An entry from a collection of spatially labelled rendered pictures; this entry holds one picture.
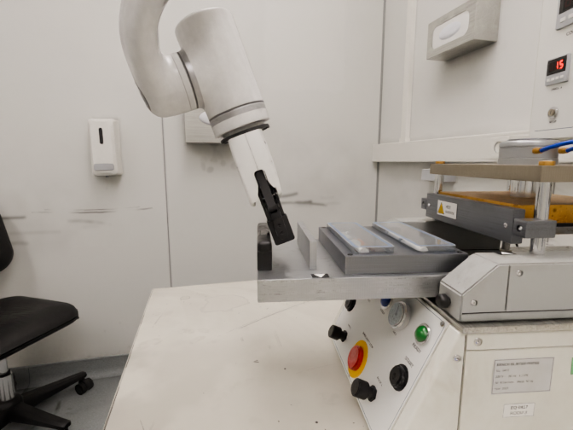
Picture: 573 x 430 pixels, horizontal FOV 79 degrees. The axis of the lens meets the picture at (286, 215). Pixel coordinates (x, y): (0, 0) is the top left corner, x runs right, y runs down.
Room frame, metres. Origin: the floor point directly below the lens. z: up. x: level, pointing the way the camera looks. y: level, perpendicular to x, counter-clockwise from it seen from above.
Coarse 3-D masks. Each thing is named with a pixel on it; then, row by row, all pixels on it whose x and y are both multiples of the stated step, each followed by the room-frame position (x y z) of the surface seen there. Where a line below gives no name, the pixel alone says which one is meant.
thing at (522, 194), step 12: (444, 192) 0.63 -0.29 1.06; (456, 192) 0.63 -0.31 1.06; (468, 192) 0.63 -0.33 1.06; (480, 192) 0.63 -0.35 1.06; (492, 192) 0.63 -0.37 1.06; (504, 192) 0.63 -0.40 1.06; (516, 192) 0.55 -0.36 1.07; (528, 192) 0.54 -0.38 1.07; (504, 204) 0.48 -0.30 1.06; (516, 204) 0.45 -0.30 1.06; (528, 204) 0.45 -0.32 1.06; (552, 204) 0.45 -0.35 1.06; (564, 204) 0.45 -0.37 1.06; (528, 216) 0.45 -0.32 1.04; (552, 216) 0.45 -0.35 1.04; (564, 216) 0.45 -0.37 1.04; (564, 228) 0.45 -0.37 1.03
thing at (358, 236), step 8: (336, 224) 0.60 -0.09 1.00; (344, 224) 0.60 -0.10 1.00; (352, 224) 0.60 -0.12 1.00; (344, 232) 0.54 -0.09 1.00; (352, 232) 0.54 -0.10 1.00; (360, 232) 0.54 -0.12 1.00; (368, 232) 0.54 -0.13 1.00; (352, 240) 0.48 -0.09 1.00; (360, 240) 0.48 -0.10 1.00; (368, 240) 0.48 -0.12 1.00; (376, 240) 0.48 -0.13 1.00; (384, 240) 0.48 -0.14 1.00
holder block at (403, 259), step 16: (320, 240) 0.61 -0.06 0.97; (336, 240) 0.52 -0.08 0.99; (336, 256) 0.48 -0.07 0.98; (352, 256) 0.43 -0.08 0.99; (368, 256) 0.43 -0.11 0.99; (384, 256) 0.43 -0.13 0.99; (400, 256) 0.44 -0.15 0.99; (416, 256) 0.44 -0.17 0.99; (432, 256) 0.44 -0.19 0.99; (448, 256) 0.44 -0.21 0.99; (464, 256) 0.44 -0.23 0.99; (352, 272) 0.43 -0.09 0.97; (368, 272) 0.43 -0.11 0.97; (384, 272) 0.43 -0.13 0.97; (400, 272) 0.44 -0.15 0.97; (416, 272) 0.44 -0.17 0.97
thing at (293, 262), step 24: (312, 240) 0.46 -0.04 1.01; (288, 264) 0.47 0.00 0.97; (312, 264) 0.45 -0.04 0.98; (336, 264) 0.47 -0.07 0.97; (264, 288) 0.41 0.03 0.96; (288, 288) 0.41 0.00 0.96; (312, 288) 0.42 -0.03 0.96; (336, 288) 0.42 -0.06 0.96; (360, 288) 0.42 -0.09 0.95; (384, 288) 0.42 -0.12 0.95; (408, 288) 0.43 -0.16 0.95; (432, 288) 0.43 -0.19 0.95
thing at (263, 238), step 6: (258, 228) 0.55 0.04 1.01; (264, 228) 0.54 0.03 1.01; (258, 234) 0.50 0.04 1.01; (264, 234) 0.49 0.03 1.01; (258, 240) 0.46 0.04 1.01; (264, 240) 0.46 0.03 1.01; (270, 240) 0.47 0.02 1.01; (258, 246) 0.45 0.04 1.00; (264, 246) 0.45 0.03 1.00; (270, 246) 0.45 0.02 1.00; (258, 252) 0.45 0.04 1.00; (264, 252) 0.45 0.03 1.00; (270, 252) 0.45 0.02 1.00; (258, 258) 0.45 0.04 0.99; (264, 258) 0.45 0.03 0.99; (270, 258) 0.45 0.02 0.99; (258, 264) 0.45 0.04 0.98; (264, 264) 0.45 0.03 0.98; (270, 264) 0.45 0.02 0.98
